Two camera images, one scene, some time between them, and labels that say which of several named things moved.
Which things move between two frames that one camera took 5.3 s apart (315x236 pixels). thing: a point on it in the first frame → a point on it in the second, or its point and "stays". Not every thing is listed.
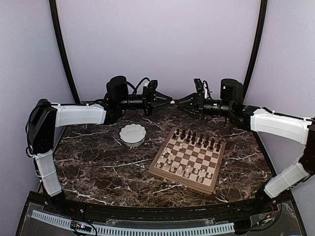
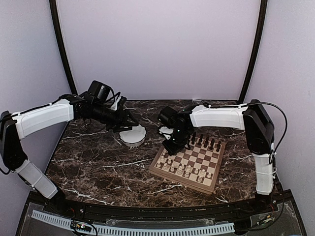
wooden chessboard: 190,158 stays
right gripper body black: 224,107 → 179,141
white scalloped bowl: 133,134 stays
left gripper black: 155,109 → 119,121
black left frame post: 60,41 stays
